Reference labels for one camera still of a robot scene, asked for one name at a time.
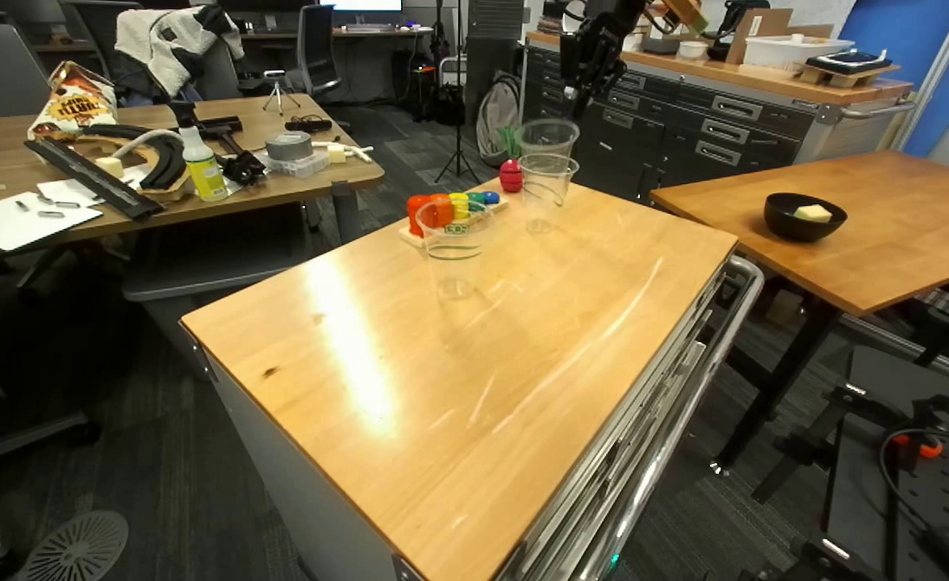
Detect black remote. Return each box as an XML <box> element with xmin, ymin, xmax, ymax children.
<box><xmin>283</xmin><ymin>112</ymin><xmax>335</xmax><ymax>137</ymax></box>

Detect black cable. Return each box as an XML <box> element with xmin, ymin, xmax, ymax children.
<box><xmin>873</xmin><ymin>428</ymin><xmax>949</xmax><ymax>581</ymax></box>

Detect grey tape roll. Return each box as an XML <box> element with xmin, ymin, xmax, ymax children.
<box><xmin>264</xmin><ymin>128</ymin><xmax>315</xmax><ymax>177</ymax></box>

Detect grey perforated mounting board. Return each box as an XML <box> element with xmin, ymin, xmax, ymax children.
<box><xmin>815</xmin><ymin>344</ymin><xmax>949</xmax><ymax>581</ymax></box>

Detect chips bag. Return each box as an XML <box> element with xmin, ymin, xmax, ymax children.
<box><xmin>26</xmin><ymin>59</ymin><xmax>124</xmax><ymax>147</ymax></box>

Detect yellow green spray bottle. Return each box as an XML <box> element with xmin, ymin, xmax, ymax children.
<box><xmin>176</xmin><ymin>100</ymin><xmax>233</xmax><ymax>206</ymax></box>

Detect black tripod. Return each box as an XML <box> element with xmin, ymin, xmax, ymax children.
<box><xmin>431</xmin><ymin>0</ymin><xmax>491</xmax><ymax>188</ymax></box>

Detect wooden table black legs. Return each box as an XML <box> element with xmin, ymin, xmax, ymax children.
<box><xmin>649</xmin><ymin>148</ymin><xmax>949</xmax><ymax>478</ymax></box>

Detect grey office chair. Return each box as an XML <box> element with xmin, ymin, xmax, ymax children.
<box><xmin>294</xmin><ymin>5</ymin><xmax>345</xmax><ymax>100</ymax></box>

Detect grey drawer cabinet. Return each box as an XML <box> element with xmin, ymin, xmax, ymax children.
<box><xmin>521</xmin><ymin>28</ymin><xmax>916</xmax><ymax>205</ymax></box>

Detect white storage box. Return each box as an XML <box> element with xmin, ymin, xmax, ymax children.
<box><xmin>741</xmin><ymin>33</ymin><xmax>857</xmax><ymax>81</ymax></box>

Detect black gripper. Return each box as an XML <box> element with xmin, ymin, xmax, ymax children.
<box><xmin>560</xmin><ymin>14</ymin><xmax>636</xmax><ymax>110</ymax></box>

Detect blue wall panel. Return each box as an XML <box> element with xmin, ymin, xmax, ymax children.
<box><xmin>835</xmin><ymin>0</ymin><xmax>949</xmax><ymax>167</ymax></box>

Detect orange toy peg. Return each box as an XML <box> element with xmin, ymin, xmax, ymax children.
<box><xmin>423</xmin><ymin>195</ymin><xmax>458</xmax><ymax>232</ymax></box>

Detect wooden peg toy base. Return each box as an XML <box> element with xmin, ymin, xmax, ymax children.
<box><xmin>397</xmin><ymin>202</ymin><xmax>511</xmax><ymax>252</ymax></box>

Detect long wooden office table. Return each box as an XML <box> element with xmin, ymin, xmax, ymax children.
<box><xmin>0</xmin><ymin>91</ymin><xmax>388</xmax><ymax>325</ymax></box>

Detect black table leg frame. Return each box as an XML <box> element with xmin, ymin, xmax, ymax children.
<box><xmin>0</xmin><ymin>333</ymin><xmax>104</xmax><ymax>581</ymax></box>

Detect white cloth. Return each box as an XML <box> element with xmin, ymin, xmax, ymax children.
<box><xmin>109</xmin><ymin>5</ymin><xmax>249</xmax><ymax>100</ymax></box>

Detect white round floor fan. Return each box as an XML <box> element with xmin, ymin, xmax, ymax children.
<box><xmin>10</xmin><ymin>507</ymin><xmax>132</xmax><ymax>581</ymax></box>

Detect red toy apple green leaf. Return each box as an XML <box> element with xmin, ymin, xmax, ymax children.
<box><xmin>494</xmin><ymin>125</ymin><xmax>531</xmax><ymax>197</ymax></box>

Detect steel tool cart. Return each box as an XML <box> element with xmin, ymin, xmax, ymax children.
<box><xmin>177</xmin><ymin>176</ymin><xmax>767</xmax><ymax>581</ymax></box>

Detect pale food piece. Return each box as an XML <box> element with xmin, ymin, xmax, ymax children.
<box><xmin>790</xmin><ymin>202</ymin><xmax>835</xmax><ymax>226</ymax></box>

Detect long black bar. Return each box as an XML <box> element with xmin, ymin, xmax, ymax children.
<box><xmin>26</xmin><ymin>137</ymin><xmax>168</xmax><ymax>226</ymax></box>

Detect black scale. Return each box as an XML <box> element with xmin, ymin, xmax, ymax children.
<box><xmin>793</xmin><ymin>45</ymin><xmax>894</xmax><ymax>91</ymax></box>

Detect orange clamp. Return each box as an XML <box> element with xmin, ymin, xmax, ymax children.
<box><xmin>885</xmin><ymin>428</ymin><xmax>949</xmax><ymax>470</ymax></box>

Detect black curved hose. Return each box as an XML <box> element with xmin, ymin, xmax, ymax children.
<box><xmin>116</xmin><ymin>125</ymin><xmax>193</xmax><ymax>197</ymax></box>

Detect white paper sheet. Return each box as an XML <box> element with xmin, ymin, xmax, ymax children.
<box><xmin>0</xmin><ymin>176</ymin><xmax>104</xmax><ymax>258</ymax></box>

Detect clear plastic cup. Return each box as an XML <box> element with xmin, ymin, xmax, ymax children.
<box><xmin>419</xmin><ymin>216</ymin><xmax>491</xmax><ymax>302</ymax></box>
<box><xmin>515</xmin><ymin>116</ymin><xmax>586</xmax><ymax>206</ymax></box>
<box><xmin>516</xmin><ymin>151</ymin><xmax>586</xmax><ymax>238</ymax></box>

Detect black bowl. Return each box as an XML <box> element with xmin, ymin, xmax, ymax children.
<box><xmin>761</xmin><ymin>192</ymin><xmax>851</xmax><ymax>247</ymax></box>

